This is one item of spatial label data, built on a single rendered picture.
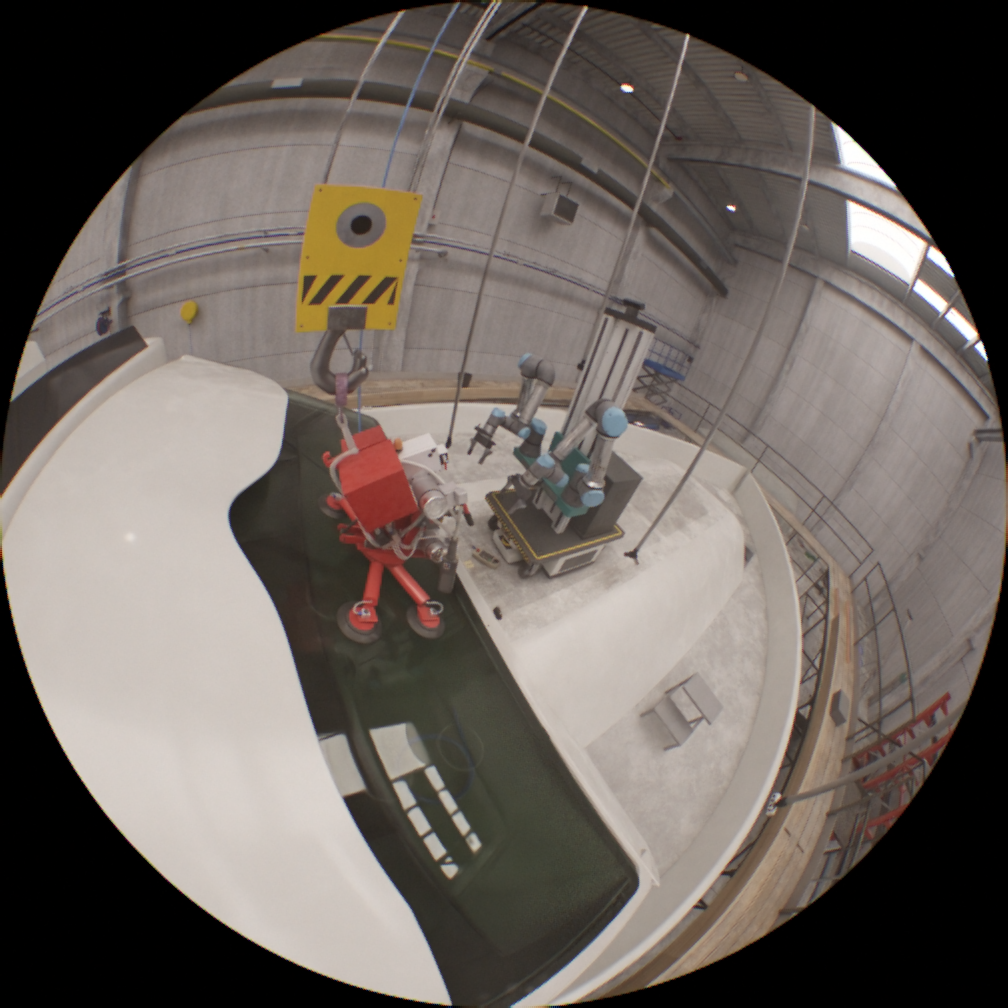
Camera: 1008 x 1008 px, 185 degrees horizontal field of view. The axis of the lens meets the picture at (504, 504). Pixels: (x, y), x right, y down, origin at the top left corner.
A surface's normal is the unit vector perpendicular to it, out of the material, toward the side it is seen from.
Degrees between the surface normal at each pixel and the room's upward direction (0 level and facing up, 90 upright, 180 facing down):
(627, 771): 0
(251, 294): 90
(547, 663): 19
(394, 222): 90
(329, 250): 90
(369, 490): 90
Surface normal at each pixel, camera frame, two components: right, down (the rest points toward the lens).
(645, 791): 0.25, -0.75
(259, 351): 0.50, 0.64
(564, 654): 0.40, -0.51
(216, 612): 0.55, -0.73
